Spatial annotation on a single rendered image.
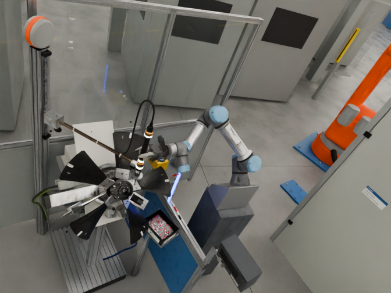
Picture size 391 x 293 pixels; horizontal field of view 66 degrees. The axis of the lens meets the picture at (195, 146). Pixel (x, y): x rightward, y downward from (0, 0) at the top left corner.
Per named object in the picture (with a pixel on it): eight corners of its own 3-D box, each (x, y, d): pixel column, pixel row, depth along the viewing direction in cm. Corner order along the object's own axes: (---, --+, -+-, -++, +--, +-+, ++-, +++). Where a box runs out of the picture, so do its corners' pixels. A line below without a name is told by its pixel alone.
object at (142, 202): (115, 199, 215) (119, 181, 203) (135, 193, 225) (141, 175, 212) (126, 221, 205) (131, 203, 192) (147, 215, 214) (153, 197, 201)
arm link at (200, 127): (202, 106, 216) (163, 161, 205) (209, 103, 206) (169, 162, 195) (214, 115, 220) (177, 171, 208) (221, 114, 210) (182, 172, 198)
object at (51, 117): (42, 122, 188) (42, 111, 183) (50, 117, 193) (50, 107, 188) (55, 129, 187) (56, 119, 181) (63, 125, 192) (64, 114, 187)
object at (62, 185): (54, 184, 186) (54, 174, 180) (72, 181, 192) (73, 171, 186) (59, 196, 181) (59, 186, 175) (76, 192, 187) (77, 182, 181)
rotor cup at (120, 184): (101, 183, 185) (109, 186, 174) (121, 171, 192) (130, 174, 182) (111, 203, 189) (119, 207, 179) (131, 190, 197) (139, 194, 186)
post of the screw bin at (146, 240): (131, 274, 269) (150, 223, 219) (134, 271, 271) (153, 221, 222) (133, 277, 268) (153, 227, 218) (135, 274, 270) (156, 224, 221)
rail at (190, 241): (146, 175, 255) (148, 169, 250) (150, 174, 257) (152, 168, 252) (201, 271, 207) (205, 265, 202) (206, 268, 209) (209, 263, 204)
